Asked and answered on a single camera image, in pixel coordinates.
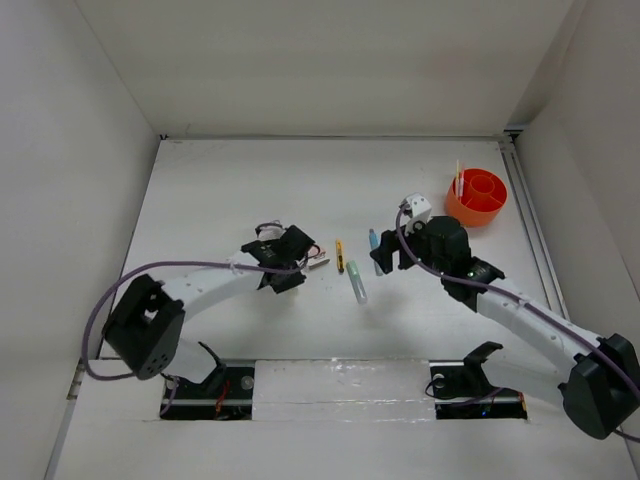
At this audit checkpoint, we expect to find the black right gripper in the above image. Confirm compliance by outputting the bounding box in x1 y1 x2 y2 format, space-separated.
368 214 448 277

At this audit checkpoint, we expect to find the pink highlighter pen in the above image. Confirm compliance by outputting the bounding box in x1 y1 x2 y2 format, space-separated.
457 162 465 200

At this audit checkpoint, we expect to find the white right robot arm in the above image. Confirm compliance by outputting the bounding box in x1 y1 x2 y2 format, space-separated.
370 216 639 440

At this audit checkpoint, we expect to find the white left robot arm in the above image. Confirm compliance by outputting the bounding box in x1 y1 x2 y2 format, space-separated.
103 223 316 397

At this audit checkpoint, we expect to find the blue utility knife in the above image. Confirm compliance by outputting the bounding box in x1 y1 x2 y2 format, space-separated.
368 228 384 276

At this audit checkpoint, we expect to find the green highlighter marker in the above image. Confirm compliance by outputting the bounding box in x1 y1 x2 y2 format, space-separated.
346 260 368 305

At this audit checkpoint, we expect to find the yellow black utility knife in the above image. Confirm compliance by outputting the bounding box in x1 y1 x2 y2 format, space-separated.
335 239 345 274

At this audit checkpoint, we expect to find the orange round organizer container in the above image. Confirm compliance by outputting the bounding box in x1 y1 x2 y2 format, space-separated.
444 168 508 227

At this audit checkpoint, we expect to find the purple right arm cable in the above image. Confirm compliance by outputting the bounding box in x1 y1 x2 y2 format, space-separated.
395 204 640 442

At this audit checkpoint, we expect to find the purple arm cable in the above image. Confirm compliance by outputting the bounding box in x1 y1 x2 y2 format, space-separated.
395 204 640 442
81 222 321 416

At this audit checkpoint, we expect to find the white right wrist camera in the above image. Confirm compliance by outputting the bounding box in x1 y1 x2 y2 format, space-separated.
400 193 432 237

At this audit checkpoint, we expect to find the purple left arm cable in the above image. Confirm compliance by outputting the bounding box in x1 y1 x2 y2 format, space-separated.
81 222 321 416

